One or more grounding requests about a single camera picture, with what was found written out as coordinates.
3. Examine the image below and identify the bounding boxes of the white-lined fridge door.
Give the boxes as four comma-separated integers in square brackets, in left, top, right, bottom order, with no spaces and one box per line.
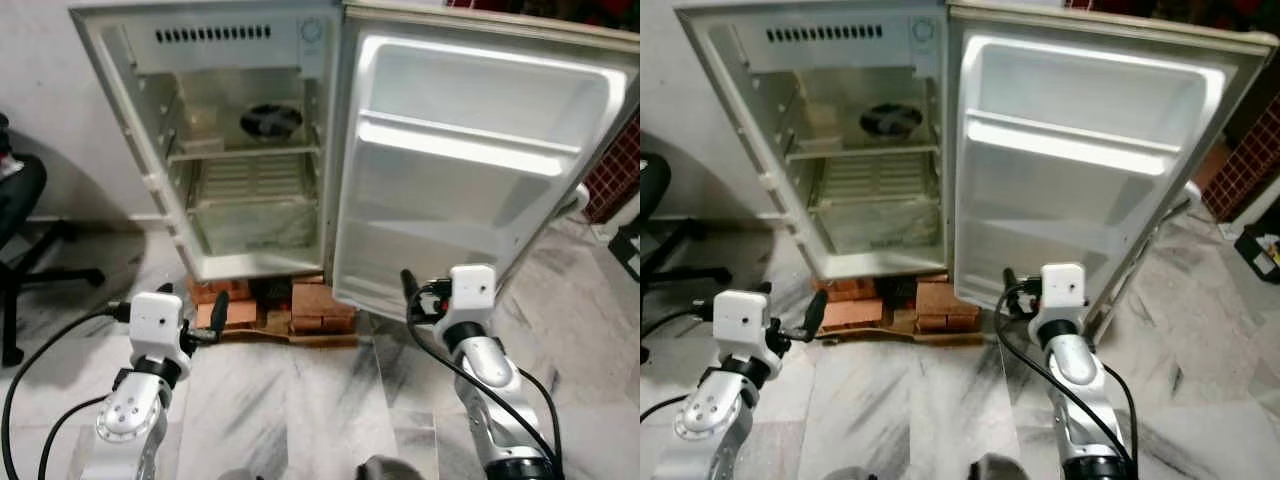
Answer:
[330,5,641,323]
[945,3,1280,341]

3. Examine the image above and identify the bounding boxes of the small silver fridge body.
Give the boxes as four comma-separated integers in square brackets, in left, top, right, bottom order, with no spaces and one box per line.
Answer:
[673,0,953,281]
[68,0,348,283]

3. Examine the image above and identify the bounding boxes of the orange brick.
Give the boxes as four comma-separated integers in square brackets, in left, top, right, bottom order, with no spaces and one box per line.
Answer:
[820,297,883,327]
[195,298,259,329]

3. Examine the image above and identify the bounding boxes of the red-brown brick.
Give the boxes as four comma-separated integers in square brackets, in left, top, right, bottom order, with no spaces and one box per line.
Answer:
[915,282,966,317]
[290,283,343,319]

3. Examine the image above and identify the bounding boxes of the black office chair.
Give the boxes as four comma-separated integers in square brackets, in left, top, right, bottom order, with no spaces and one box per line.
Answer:
[0,115,106,367]
[640,150,733,293]

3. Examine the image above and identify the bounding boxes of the robot right leg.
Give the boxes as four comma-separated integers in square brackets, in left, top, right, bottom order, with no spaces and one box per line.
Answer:
[360,455,413,480]
[975,452,1023,480]

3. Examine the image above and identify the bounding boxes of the black box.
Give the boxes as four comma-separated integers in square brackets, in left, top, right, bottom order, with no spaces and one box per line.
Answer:
[1235,225,1280,286]

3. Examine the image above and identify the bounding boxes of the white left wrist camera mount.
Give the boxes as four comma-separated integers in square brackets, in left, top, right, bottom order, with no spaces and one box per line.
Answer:
[715,290,773,359]
[130,293,191,361]

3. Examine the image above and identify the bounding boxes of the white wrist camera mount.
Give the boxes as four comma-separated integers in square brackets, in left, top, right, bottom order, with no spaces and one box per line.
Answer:
[1040,263,1088,323]
[447,264,498,326]
[130,293,191,361]
[715,290,773,359]

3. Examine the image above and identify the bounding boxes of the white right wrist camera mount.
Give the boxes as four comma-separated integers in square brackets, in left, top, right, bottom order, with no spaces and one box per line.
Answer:
[1040,263,1088,323]
[447,264,498,326]

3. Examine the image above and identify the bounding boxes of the wire fridge shelf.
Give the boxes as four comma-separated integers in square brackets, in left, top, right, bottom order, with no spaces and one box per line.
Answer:
[188,150,321,207]
[808,150,941,206]

